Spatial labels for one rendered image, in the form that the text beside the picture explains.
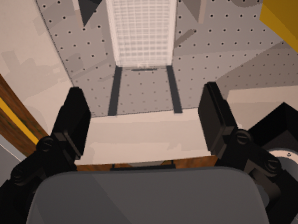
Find yellow bin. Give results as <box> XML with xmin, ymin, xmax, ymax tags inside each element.
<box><xmin>259</xmin><ymin>0</ymin><xmax>298</xmax><ymax>53</ymax></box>

